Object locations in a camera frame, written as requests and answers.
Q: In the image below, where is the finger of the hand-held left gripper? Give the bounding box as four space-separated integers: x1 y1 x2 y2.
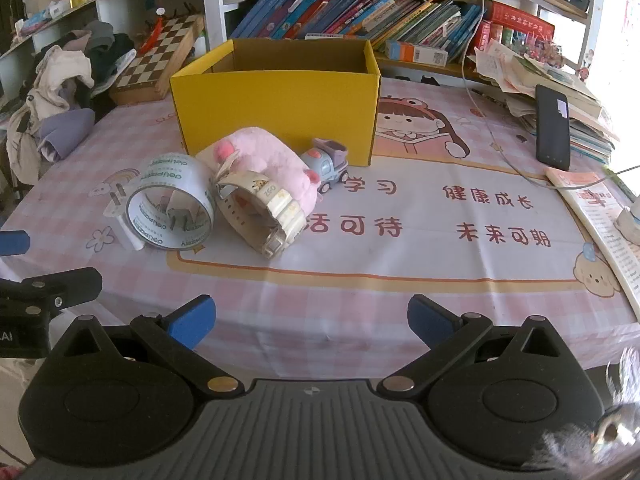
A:
0 267 104 319
0 230 31 257

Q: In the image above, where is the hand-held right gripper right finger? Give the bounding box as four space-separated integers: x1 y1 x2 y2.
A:
376 293 577 398

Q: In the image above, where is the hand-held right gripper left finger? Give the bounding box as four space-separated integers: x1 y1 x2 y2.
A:
47 294 246 401

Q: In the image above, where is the white charger plug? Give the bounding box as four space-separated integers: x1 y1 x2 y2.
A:
102 184 128 221

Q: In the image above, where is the cream wrist watch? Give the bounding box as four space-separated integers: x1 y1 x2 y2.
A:
215 170 307 261

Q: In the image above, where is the clear packing tape roll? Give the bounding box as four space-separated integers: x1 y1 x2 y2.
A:
125 152 217 251

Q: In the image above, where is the pink plush toy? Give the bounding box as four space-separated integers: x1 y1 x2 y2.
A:
196 127 321 218

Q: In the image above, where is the grey toy car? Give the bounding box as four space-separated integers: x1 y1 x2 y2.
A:
300 138 351 194

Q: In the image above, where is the yellow cardboard box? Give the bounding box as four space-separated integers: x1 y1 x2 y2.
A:
170 38 382 167

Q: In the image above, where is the pink printed tablecloth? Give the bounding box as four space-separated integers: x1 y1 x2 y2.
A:
0 77 640 376

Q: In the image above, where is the white rectangular block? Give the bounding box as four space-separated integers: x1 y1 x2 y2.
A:
117 220 148 252

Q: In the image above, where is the pile of clothes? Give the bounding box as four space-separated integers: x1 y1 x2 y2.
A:
5 20 138 186

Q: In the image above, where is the open printed booklet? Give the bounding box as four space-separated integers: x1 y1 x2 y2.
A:
545 169 640 323

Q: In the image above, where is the wooden chessboard box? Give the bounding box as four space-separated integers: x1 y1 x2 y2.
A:
109 14 206 106

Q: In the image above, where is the black smartphone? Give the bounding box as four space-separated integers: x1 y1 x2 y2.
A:
535 84 571 171

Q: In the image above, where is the stack of papers and books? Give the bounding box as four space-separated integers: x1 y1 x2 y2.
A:
472 40 621 166

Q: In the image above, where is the red toy with white ball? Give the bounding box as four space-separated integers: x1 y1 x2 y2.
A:
135 7 168 53

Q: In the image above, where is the orange and white carton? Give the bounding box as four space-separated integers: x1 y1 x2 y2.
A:
385 40 449 67

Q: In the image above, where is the thick red book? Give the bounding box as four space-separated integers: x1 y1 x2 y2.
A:
472 1 556 51

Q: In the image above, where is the row of books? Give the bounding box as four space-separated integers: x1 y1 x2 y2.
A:
230 0 483 66

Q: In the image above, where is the white cable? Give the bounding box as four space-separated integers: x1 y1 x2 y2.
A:
461 0 640 192

